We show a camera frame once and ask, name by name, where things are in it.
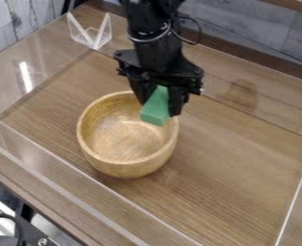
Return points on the clear acrylic corner bracket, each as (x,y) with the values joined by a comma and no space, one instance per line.
(91,37)

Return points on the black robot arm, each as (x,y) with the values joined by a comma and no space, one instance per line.
(153,16)

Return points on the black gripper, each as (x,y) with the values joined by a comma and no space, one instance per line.
(155,62)

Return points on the green rectangular stick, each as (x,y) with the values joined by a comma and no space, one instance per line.
(155,110)

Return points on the black metal table leg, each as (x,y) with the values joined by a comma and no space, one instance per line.
(34,236)

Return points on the wooden bowl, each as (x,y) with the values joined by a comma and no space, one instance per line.
(123,146)

